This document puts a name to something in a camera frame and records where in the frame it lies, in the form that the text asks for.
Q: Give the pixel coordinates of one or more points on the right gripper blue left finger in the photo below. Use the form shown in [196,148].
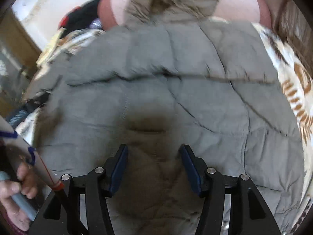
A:
[107,178]

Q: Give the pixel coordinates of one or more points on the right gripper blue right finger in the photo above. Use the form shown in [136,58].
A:
[203,180]

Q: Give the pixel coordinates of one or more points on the grey quilted hooded jacket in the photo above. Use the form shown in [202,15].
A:
[243,210]

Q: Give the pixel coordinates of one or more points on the leaf pattern plush blanket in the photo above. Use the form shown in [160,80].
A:
[233,91]

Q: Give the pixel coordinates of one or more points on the yellow cloth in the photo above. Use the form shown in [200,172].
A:
[50,47]

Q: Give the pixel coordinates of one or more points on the wooden glass door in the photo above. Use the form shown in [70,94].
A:
[19,54]

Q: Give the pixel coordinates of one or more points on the red garment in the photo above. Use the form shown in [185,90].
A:
[64,21]

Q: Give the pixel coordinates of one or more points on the black garment pile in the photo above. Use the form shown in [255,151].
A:
[81,17]

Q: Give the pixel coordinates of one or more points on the striped floral back cushion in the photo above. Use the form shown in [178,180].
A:
[291,26]

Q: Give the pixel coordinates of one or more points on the pink sofa armrest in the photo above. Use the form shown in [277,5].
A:
[113,12]

